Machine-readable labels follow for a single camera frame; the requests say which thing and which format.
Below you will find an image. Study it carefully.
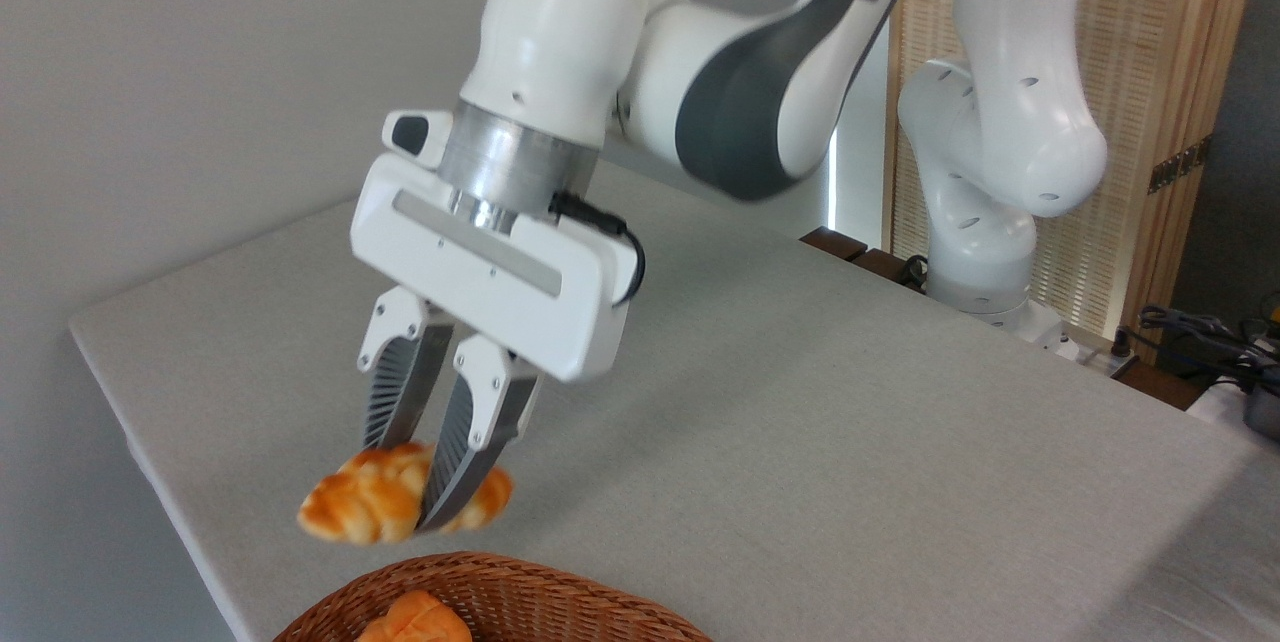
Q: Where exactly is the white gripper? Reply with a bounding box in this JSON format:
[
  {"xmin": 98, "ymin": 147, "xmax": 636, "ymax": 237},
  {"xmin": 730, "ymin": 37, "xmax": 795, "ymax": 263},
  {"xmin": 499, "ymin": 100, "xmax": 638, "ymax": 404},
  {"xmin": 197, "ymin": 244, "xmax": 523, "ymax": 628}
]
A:
[{"xmin": 349, "ymin": 155, "xmax": 643, "ymax": 534}]

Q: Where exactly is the braided golden bread loaf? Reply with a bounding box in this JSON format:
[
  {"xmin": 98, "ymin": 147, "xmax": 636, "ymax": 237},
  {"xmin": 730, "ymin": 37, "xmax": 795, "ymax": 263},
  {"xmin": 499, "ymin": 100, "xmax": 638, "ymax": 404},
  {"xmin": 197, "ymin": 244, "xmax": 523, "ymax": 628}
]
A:
[{"xmin": 296, "ymin": 441, "xmax": 515, "ymax": 546}]

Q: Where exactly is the woven wicker basket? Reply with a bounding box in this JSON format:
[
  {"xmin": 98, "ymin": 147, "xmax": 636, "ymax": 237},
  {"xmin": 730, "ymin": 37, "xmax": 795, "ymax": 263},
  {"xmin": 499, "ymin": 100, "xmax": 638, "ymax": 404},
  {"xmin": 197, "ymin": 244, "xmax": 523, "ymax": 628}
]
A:
[{"xmin": 272, "ymin": 551, "xmax": 714, "ymax": 642}]

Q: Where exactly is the orange bread roll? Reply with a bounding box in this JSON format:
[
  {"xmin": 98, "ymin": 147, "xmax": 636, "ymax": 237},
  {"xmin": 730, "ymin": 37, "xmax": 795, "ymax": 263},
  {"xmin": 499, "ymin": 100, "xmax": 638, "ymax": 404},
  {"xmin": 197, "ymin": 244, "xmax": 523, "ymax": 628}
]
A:
[{"xmin": 354, "ymin": 589, "xmax": 474, "ymax": 642}]

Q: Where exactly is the dark wooden base board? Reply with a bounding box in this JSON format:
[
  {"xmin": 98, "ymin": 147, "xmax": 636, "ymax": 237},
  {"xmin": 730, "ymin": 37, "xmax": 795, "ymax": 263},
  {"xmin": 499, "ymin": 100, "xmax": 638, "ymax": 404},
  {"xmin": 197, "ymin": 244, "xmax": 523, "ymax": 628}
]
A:
[{"xmin": 799, "ymin": 226, "xmax": 929, "ymax": 295}]

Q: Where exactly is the vertical white light strip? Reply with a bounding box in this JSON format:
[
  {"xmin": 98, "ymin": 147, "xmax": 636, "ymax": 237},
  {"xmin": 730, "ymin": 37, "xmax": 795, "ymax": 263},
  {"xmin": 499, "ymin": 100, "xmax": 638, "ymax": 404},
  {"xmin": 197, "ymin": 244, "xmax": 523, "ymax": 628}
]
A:
[{"xmin": 826, "ymin": 137, "xmax": 846, "ymax": 229}]

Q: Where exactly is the dark metal screen hinge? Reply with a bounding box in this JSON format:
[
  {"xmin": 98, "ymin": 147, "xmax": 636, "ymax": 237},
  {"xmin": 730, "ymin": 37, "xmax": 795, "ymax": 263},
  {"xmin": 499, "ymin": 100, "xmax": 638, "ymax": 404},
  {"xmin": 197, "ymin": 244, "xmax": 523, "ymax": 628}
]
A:
[{"xmin": 1147, "ymin": 133, "xmax": 1215, "ymax": 196}]

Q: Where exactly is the wooden slatted folding screen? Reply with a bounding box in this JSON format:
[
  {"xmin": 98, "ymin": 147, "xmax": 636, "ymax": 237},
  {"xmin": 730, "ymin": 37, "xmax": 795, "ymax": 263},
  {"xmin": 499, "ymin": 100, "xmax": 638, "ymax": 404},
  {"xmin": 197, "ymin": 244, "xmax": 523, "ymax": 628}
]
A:
[{"xmin": 882, "ymin": 0, "xmax": 1267, "ymax": 365}]

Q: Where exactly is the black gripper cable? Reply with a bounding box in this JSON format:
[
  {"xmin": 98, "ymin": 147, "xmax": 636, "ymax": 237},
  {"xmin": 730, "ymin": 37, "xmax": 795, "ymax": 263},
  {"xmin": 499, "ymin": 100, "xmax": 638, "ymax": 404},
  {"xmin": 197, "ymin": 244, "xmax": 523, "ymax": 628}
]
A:
[{"xmin": 548, "ymin": 191, "xmax": 648, "ymax": 309}]

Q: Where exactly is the black cable bundle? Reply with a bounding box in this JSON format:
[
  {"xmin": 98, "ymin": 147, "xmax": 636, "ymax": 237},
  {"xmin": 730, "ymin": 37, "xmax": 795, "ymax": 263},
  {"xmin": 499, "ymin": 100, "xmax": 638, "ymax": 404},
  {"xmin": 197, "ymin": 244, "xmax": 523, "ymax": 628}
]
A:
[{"xmin": 1138, "ymin": 304, "xmax": 1280, "ymax": 395}]

